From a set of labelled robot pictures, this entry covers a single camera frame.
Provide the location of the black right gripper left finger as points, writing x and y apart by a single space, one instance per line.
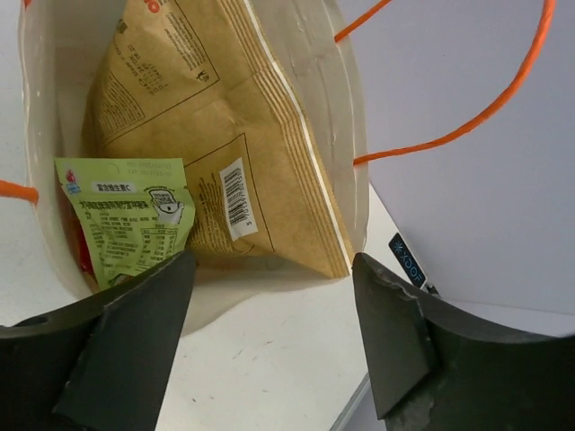
102 363

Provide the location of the cream paper gift bag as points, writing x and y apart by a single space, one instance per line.
50 54

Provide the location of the brown potato chips bag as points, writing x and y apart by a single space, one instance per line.
197 80

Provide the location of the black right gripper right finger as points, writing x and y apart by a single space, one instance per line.
433 366

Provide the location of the red candy pouch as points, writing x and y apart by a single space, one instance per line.
78 246

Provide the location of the light green snack pouch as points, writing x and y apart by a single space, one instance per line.
134 213

